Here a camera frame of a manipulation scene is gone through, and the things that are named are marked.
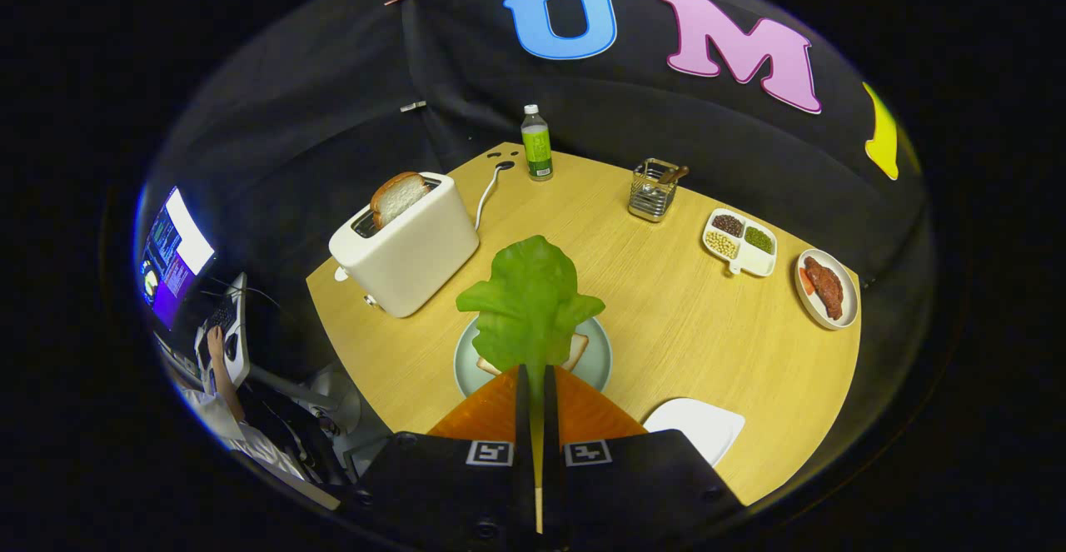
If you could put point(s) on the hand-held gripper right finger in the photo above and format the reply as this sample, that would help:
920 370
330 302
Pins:
633 485

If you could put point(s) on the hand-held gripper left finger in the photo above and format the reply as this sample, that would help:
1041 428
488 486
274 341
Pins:
450 477

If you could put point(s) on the green lettuce leaf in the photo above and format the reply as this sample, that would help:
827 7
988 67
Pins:
529 302

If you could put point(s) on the toasted bread slice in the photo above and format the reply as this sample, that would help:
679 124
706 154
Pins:
400 196

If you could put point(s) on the white leaf-shaped plate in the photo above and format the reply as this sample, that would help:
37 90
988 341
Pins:
699 427

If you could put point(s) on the pale green round plate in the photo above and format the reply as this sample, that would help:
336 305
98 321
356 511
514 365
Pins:
595 365

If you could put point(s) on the white bread slice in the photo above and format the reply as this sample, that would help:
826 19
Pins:
576 350

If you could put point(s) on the dark office chair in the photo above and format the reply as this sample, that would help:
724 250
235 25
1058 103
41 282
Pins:
291 427

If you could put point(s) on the white toaster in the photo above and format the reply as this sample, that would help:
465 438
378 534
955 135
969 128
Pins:
412 261

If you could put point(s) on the white divided dish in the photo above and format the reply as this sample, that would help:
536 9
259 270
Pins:
754 262

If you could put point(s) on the yellow soybeans pile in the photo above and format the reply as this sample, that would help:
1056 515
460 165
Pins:
721 244

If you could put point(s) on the orange food piece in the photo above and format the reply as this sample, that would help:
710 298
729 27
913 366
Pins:
806 280

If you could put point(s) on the green beans pile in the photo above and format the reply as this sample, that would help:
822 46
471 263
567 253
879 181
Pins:
759 240

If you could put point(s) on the white-edged keyboard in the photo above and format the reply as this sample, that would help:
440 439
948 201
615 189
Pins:
223 319

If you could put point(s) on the red meat slice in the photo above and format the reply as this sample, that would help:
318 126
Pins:
826 287

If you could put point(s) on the red beans pile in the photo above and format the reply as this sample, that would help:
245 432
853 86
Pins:
728 225

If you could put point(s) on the white oval meat plate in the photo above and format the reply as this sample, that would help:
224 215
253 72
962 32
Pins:
848 302

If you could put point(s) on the green drink bottle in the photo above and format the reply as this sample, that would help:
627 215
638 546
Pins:
537 148

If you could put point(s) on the computer monitor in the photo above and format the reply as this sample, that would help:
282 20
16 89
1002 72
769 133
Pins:
171 261

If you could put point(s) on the silver cloth clip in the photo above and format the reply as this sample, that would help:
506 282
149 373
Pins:
413 106

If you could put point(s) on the black backdrop cloth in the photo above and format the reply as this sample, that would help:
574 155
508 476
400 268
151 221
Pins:
333 77

